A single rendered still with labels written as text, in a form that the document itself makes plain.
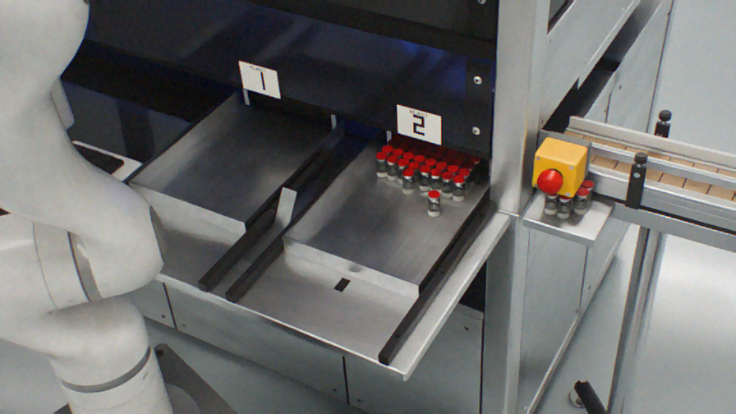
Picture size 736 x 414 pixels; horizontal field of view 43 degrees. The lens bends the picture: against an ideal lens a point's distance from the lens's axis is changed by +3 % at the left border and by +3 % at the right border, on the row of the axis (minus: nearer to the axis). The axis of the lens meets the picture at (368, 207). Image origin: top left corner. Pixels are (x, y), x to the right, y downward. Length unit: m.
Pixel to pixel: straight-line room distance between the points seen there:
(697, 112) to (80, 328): 2.69
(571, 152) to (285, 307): 0.53
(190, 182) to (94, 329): 0.63
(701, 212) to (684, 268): 1.24
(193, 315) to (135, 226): 1.42
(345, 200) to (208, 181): 0.27
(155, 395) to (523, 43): 0.73
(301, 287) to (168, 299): 1.04
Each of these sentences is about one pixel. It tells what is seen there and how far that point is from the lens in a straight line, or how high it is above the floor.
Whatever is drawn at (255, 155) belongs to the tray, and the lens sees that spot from 1.78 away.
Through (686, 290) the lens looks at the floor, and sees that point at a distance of 2.79.
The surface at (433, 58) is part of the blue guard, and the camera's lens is 1.50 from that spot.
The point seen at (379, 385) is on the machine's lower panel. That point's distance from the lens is 2.19.
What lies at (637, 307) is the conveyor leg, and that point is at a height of 0.61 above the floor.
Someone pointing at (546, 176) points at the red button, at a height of 1.01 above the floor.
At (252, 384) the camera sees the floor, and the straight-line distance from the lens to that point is 2.52.
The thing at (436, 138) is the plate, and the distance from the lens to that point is 1.58.
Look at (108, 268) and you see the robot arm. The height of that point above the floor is 1.24.
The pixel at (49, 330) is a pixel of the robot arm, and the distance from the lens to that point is 1.15.
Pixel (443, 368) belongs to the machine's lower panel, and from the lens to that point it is 2.01.
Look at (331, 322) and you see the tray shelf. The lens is 1.44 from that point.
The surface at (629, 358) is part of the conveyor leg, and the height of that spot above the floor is 0.46.
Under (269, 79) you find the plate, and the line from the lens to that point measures 1.73.
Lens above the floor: 1.94
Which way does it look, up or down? 41 degrees down
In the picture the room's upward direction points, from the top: 4 degrees counter-clockwise
